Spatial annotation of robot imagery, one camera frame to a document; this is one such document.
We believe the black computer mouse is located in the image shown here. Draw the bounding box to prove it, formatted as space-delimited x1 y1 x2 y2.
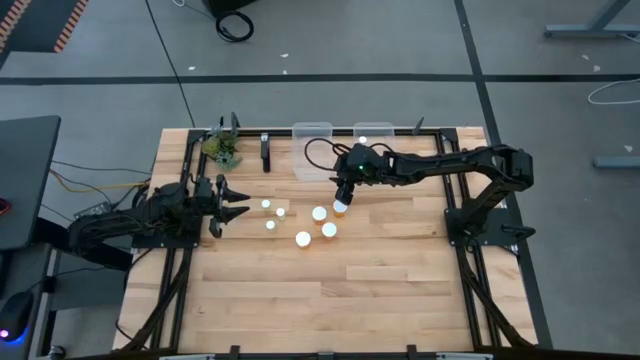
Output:
0 290 35 344

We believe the white floor cable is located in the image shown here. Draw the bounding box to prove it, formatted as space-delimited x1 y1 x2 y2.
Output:
587 77 640 106

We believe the black aluminium table frame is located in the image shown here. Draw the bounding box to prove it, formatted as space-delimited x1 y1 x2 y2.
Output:
119 126 539 360

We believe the grey power adapter box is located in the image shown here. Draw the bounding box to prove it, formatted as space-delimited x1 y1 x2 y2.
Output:
74 201 112 220

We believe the grey metal table leg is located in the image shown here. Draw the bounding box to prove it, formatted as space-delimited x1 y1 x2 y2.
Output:
543 0 640 40

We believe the grey metal table foot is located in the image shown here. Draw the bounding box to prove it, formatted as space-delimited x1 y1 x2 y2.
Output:
593 155 640 170

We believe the clear plastic bin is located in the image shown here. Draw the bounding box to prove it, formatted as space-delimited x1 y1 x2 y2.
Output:
291 121 335 182
352 121 400 151

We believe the black upright bracket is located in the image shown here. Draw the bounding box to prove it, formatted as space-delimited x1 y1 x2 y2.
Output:
259 132 273 174

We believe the black mat with orange stripes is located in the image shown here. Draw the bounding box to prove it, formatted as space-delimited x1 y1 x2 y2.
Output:
0 0 90 55

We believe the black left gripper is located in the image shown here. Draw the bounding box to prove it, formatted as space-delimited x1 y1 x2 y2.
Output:
191 174 251 239

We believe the coiled black floor cable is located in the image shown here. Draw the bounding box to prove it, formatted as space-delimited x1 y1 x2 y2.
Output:
214 9 255 44

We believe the dark grey desk top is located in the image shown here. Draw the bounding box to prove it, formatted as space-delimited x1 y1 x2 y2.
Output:
0 115 62 251

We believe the green artificial succulent plant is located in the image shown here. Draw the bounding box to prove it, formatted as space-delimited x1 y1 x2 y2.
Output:
201 125 245 172

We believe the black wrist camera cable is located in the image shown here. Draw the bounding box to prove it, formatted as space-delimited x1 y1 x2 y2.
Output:
303 137 354 174

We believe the yellow cable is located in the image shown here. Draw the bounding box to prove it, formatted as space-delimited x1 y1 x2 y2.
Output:
48 168 151 194

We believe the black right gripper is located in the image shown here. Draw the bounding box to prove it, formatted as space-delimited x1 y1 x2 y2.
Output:
332 143 390 206

